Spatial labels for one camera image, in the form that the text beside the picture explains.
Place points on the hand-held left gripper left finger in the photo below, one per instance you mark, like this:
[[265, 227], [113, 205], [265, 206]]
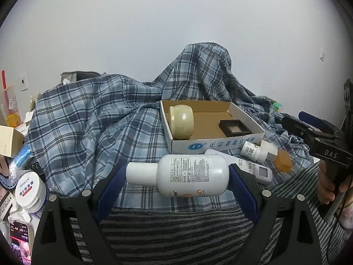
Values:
[[110, 191]]

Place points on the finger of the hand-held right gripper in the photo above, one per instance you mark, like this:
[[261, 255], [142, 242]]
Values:
[[306, 129], [313, 118]]

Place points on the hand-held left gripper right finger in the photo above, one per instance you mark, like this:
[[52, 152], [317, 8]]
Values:
[[244, 191]]

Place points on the white remote control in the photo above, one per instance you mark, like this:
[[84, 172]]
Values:
[[256, 171]]

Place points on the small silver box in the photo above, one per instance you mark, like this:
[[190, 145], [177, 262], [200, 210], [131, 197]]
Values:
[[272, 150]]

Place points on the small white pill bottle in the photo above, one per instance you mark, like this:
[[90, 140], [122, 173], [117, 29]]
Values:
[[252, 151]]

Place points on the large white plastic bottle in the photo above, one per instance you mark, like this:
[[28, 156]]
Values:
[[193, 174]]

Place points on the cardboard box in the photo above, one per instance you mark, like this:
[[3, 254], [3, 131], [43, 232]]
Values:
[[193, 146]]

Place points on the person's right hand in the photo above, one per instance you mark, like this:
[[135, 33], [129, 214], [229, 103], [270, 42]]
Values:
[[325, 187]]

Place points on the green packet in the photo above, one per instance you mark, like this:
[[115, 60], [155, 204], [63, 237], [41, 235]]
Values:
[[277, 105]]

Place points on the small black square box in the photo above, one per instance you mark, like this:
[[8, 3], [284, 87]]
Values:
[[235, 128]]

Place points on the white labelled cream jar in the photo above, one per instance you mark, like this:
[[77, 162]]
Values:
[[31, 191]]

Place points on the blue plaid blanket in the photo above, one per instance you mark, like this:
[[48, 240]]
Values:
[[82, 116]]

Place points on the grey striped cloth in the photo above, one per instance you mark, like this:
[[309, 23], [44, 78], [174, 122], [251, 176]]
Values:
[[179, 240]]

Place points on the cream ceramic jar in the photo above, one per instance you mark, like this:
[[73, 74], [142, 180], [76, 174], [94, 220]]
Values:
[[182, 121]]

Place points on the blue plastic packet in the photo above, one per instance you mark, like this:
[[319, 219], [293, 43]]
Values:
[[22, 154]]

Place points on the smartphone with lit screen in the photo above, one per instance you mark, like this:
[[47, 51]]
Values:
[[20, 240]]

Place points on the tan cardboard carton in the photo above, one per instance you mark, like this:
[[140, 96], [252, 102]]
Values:
[[9, 140]]

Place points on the clear container with orange contents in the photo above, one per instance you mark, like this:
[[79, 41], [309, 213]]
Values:
[[12, 113]]

